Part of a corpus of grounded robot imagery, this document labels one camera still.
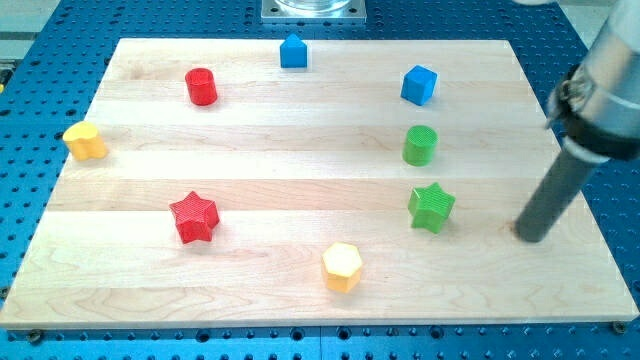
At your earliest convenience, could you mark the blue cube block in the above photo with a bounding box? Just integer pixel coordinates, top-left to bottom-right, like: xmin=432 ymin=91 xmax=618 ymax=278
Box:
xmin=400 ymin=65 xmax=438 ymax=106

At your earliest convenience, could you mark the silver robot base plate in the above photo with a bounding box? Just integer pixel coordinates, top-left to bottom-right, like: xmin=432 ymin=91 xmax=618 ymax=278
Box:
xmin=260 ymin=0 xmax=367 ymax=24

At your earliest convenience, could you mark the green cylinder block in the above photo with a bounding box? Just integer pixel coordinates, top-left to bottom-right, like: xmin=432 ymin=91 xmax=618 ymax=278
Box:
xmin=402 ymin=125 xmax=438 ymax=166

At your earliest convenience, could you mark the wooden board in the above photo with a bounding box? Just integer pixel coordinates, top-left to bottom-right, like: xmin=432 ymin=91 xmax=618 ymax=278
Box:
xmin=1 ymin=38 xmax=638 ymax=330

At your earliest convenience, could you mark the yellow hexagon block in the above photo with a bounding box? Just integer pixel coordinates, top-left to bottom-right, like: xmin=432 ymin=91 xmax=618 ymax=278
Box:
xmin=322 ymin=242 xmax=363 ymax=293

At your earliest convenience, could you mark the yellow heart block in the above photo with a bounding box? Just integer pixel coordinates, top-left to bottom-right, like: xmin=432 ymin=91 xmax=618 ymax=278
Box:
xmin=62 ymin=121 xmax=108 ymax=161

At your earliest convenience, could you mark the red cylinder block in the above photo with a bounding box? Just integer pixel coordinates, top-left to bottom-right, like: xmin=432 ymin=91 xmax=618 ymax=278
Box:
xmin=185 ymin=68 xmax=218 ymax=106

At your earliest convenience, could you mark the blue house-shaped block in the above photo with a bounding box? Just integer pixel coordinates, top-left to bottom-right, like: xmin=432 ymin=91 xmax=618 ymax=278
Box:
xmin=279 ymin=34 xmax=308 ymax=68

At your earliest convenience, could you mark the red star block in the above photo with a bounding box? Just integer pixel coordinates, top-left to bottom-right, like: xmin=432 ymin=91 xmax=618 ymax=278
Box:
xmin=169 ymin=191 xmax=220 ymax=244

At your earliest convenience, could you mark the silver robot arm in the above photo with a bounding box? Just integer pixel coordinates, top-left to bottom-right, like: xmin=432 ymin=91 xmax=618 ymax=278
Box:
xmin=547 ymin=0 xmax=639 ymax=160

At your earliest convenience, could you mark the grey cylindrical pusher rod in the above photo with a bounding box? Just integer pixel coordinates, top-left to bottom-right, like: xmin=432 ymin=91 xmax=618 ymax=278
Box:
xmin=514 ymin=137 xmax=609 ymax=243

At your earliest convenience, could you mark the green star block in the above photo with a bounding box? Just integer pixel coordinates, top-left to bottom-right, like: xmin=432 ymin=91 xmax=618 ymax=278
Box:
xmin=408 ymin=182 xmax=456 ymax=234

